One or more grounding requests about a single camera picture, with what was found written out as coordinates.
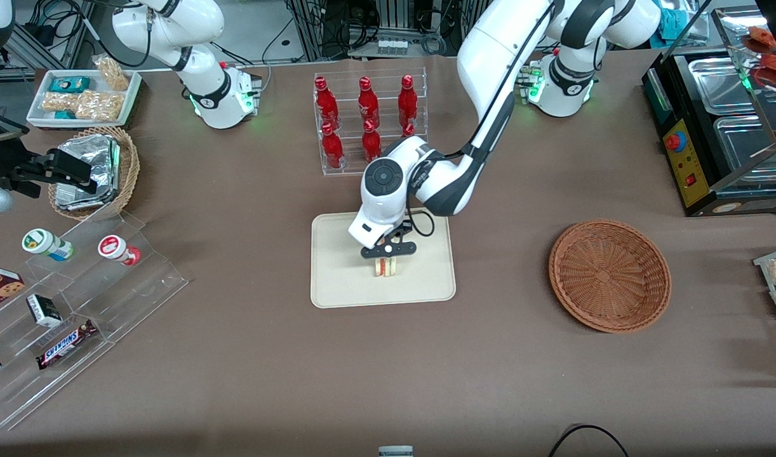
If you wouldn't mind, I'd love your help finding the silver foil wrapped package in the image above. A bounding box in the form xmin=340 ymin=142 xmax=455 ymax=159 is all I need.
xmin=56 ymin=134 xmax=121 ymax=191
xmin=53 ymin=181 xmax=119 ymax=212

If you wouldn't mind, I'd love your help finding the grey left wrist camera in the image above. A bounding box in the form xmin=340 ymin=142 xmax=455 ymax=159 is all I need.
xmin=361 ymin=239 xmax=418 ymax=260

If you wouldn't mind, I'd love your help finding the snickers chocolate bar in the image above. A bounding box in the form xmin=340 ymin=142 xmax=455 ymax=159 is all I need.
xmin=36 ymin=319 xmax=98 ymax=371

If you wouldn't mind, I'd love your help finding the teal plastic bag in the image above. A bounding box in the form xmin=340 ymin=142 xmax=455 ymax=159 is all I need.
xmin=657 ymin=8 xmax=695 ymax=40

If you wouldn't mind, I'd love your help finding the aluminium equipment rack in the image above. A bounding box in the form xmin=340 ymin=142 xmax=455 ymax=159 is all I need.
xmin=285 ymin=0 xmax=492 ymax=62

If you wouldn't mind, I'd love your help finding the clear bag of nuts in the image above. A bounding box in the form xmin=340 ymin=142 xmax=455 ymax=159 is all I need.
xmin=74 ymin=90 xmax=126 ymax=123
xmin=92 ymin=54 xmax=131 ymax=92
xmin=41 ymin=91 xmax=79 ymax=114

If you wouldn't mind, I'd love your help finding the small black white box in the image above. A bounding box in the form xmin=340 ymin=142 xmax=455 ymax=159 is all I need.
xmin=26 ymin=293 xmax=64 ymax=329

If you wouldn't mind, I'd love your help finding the round brown wicker basket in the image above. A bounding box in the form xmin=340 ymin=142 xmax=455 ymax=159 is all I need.
xmin=548 ymin=219 xmax=672 ymax=334

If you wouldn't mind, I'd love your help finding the black food warmer machine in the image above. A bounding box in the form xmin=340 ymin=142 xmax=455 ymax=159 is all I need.
xmin=641 ymin=5 xmax=776 ymax=218

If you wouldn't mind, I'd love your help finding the light tan wicker basket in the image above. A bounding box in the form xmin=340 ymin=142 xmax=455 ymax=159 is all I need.
xmin=48 ymin=126 xmax=141 ymax=222

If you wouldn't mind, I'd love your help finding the white rectangular snack tray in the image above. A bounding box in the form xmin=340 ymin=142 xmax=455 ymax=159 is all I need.
xmin=25 ymin=68 xmax=142 ymax=131

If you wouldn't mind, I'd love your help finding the green lid yogurt bottle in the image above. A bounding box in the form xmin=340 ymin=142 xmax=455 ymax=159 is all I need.
xmin=22 ymin=228 xmax=75 ymax=262

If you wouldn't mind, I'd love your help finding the clear acrylic bottle rack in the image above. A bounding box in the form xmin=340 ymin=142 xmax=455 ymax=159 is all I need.
xmin=312 ymin=66 xmax=430 ymax=177

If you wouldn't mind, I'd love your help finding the red lid yogurt bottle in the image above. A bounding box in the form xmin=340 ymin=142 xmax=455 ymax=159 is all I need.
xmin=97 ymin=234 xmax=142 ymax=267

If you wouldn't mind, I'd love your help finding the clear acrylic snack tray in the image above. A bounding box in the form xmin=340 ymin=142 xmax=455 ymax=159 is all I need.
xmin=753 ymin=246 xmax=776 ymax=351

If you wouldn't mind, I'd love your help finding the steel warmer pan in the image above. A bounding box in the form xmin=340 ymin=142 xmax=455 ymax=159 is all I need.
xmin=714 ymin=115 xmax=776 ymax=186
xmin=688 ymin=56 xmax=762 ymax=117

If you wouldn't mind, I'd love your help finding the beige rectangular serving tray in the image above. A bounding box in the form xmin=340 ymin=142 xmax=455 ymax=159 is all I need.
xmin=310 ymin=206 xmax=457 ymax=310

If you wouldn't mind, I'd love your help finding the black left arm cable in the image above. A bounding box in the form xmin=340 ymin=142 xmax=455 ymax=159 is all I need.
xmin=406 ymin=0 xmax=557 ymax=239

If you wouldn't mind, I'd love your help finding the black table cable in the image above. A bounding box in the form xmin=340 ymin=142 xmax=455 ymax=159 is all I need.
xmin=547 ymin=423 xmax=631 ymax=457

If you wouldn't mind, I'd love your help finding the clear acrylic stepped shelf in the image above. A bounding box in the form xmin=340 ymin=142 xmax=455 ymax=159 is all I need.
xmin=0 ymin=211 xmax=190 ymax=433

